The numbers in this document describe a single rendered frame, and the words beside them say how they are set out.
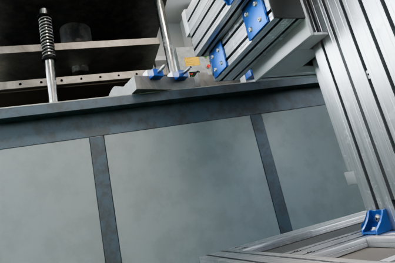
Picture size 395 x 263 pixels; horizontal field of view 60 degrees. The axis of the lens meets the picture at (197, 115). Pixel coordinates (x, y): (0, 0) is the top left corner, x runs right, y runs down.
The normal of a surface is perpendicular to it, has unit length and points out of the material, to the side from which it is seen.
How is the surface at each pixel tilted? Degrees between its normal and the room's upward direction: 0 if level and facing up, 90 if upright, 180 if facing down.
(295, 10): 90
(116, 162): 90
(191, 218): 90
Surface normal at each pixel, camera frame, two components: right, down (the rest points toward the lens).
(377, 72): -0.92, 0.10
